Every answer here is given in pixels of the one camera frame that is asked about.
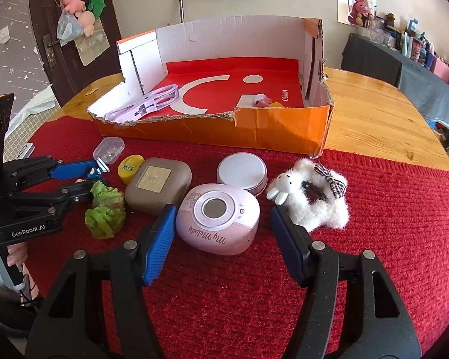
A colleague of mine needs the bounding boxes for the green chenille scrunchie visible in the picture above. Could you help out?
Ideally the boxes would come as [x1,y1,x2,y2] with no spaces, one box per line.
[84,180,127,239]

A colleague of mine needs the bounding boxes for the green plush toy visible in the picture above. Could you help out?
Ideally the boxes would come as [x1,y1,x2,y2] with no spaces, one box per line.
[87,0,106,21]

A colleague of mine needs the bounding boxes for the orange cardboard box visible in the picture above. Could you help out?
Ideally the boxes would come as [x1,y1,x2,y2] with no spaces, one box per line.
[87,15,335,159]

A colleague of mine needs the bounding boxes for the dark brown door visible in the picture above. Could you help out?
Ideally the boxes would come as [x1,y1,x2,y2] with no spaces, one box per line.
[26,0,122,107]

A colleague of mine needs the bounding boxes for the yellow round tape measure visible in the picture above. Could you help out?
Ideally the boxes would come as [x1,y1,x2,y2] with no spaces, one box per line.
[117,154,145,185]

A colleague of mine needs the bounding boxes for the red knitted blanket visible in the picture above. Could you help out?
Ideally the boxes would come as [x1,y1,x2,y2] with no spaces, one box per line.
[13,116,449,359]

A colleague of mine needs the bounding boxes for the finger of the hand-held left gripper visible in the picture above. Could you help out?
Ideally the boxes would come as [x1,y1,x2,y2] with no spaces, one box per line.
[7,179,110,229]
[2,156,98,195]

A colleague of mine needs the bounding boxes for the pink My Melody case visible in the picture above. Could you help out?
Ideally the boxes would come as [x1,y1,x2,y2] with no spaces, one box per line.
[175,183,260,257]

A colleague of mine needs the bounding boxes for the small pink toy figure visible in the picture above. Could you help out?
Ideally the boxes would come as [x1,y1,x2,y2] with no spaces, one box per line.
[251,93,273,108]

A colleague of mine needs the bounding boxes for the metal door handle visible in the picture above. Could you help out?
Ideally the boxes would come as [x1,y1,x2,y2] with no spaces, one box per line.
[42,34,62,69]

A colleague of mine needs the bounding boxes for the row of toiletry bottles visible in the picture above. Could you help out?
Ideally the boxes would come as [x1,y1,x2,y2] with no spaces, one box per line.
[370,11,449,94]

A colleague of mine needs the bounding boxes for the person's left hand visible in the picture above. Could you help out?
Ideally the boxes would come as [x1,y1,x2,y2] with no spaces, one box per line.
[0,237,29,270]

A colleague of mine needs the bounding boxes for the grey star curtain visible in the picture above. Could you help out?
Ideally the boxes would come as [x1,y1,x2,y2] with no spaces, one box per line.
[0,0,64,109]

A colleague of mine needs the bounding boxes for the pink rabbit plush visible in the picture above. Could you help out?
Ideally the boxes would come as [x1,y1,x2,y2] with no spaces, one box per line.
[347,0,375,26]

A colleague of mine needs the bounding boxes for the small clear plastic case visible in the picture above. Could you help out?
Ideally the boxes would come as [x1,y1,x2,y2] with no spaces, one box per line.
[93,138,125,165]

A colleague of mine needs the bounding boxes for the white fluffy rabbit hair clip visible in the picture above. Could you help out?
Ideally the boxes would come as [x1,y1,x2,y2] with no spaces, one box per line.
[266,158,350,232]

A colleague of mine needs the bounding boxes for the brown rounded case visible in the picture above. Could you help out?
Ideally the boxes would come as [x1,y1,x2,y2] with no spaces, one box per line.
[125,157,192,216]

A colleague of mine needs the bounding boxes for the white round tin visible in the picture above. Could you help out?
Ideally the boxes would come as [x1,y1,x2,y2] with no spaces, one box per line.
[216,153,268,197]

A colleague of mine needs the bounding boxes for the grey cloth cover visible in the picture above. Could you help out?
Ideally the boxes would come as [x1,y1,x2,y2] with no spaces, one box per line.
[398,56,449,128]

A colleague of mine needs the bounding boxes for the peach plush doll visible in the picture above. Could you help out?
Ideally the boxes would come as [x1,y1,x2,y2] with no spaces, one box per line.
[75,9,96,37]

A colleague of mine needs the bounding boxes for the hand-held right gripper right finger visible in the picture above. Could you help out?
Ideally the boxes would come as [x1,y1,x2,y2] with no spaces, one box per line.
[270,206,423,359]

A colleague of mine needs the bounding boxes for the clear plastic bag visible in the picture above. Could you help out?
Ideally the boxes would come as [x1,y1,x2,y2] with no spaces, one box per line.
[57,9,84,46]

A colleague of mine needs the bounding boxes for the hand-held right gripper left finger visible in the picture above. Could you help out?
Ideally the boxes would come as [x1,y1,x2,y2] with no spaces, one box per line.
[24,204,178,359]

